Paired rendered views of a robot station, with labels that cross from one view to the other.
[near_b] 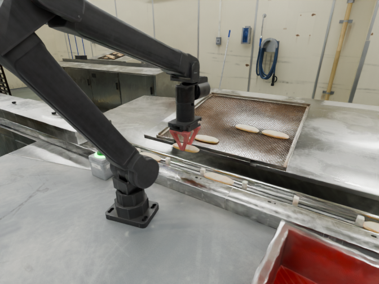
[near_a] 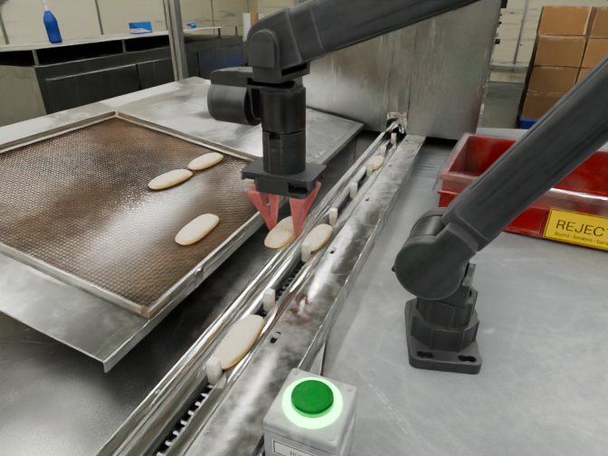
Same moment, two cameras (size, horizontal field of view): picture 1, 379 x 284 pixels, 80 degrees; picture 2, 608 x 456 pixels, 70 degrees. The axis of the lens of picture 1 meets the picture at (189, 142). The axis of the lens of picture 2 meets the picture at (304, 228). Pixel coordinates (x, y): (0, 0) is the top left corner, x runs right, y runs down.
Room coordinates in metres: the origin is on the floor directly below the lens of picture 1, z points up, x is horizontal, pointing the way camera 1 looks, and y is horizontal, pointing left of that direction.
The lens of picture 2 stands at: (0.74, 0.57, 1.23)
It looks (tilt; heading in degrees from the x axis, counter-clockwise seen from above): 28 degrees down; 260
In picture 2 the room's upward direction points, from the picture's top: straight up
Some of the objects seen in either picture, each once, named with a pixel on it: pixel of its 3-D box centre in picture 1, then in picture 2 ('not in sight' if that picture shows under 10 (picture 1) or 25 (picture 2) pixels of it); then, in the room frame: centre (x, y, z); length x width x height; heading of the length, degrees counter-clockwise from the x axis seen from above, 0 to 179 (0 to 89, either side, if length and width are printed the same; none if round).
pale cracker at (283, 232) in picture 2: (185, 146); (285, 229); (0.67, 0.01, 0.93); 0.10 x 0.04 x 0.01; 58
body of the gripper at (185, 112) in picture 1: (185, 113); (284, 154); (0.67, 0.01, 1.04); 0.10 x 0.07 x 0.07; 148
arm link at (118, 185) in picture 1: (133, 171); (434, 262); (0.51, 0.14, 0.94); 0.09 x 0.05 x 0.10; 143
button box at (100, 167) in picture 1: (106, 167); (309, 440); (0.69, 0.29, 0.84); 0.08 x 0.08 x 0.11; 58
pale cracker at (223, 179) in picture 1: (218, 177); (318, 235); (0.60, -0.09, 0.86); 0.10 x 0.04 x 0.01; 58
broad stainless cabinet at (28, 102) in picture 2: not in sight; (118, 110); (1.51, -2.73, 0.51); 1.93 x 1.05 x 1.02; 58
